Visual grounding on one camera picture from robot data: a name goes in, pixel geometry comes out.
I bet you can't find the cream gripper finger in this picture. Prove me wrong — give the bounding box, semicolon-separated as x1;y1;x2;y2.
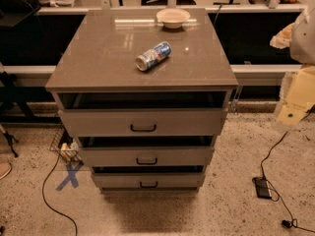
270;24;294;49

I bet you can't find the grey middle drawer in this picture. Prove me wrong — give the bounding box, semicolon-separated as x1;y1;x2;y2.
79;147;214;166

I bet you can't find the black floor cable right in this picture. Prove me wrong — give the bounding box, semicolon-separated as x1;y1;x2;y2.
260;111;315;234

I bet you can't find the crushed blue soda can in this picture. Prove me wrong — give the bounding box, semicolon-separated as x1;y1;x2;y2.
135;41;171;72

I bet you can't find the black power adapter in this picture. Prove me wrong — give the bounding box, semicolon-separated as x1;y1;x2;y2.
253;177;272;200

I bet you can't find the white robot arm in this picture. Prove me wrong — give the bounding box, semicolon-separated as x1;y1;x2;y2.
270;5;315;126

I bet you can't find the shoe tip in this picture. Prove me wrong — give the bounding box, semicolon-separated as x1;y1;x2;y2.
0;162;12;180

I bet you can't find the black floor cable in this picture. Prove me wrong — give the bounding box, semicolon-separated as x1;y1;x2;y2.
41;151;79;236
260;111;315;234

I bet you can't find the grey bottom drawer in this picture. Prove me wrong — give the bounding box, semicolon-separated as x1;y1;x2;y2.
92;173;205;189

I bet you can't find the grey top drawer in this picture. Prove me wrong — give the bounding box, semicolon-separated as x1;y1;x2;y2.
59;109;227;137

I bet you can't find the black floor cable left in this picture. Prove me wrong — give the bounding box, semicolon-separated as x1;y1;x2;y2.
41;151;79;236

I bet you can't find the wire basket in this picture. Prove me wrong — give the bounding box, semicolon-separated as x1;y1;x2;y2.
49;128;82;162

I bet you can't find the blue tape cross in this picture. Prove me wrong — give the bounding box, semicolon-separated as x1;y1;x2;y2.
56;161;84;191

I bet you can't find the white bowl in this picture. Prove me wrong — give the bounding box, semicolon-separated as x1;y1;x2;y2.
157;8;190;29

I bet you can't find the grey drawer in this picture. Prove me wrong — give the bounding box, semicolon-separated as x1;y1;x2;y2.
59;109;227;137
92;173;205;189
79;147;214;166

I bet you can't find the black tripod stand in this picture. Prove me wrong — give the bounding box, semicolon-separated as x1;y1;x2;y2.
0;62;62;158

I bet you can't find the grey drawer cabinet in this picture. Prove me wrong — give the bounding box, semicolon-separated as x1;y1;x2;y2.
46;9;237;192

